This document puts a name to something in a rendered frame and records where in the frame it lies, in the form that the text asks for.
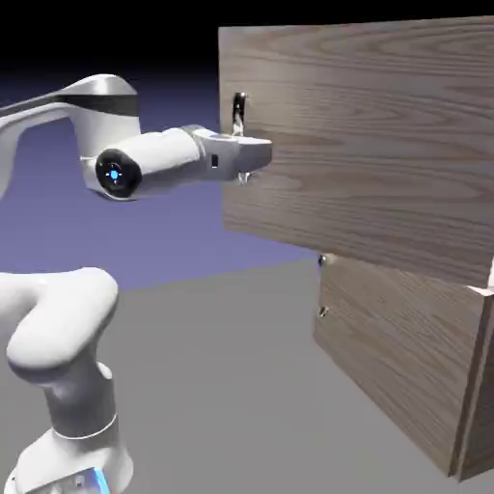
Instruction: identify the large wooden cabinet door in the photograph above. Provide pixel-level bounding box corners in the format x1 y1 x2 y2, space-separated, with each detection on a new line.
218 15 494 288

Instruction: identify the short curved metal handle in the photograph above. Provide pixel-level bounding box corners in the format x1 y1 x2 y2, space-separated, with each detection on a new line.
316 253 330 319

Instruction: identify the long curved metal handle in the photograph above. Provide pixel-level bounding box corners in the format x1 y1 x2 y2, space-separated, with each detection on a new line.
230 91 253 185

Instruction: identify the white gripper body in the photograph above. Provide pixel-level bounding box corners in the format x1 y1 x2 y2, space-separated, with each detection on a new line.
234 137 274 181

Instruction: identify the small wooden cabinet door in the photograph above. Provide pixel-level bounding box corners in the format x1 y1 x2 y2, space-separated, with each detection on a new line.
312 253 488 477

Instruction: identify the wooden cabinet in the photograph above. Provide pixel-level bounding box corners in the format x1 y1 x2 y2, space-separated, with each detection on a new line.
218 15 494 482

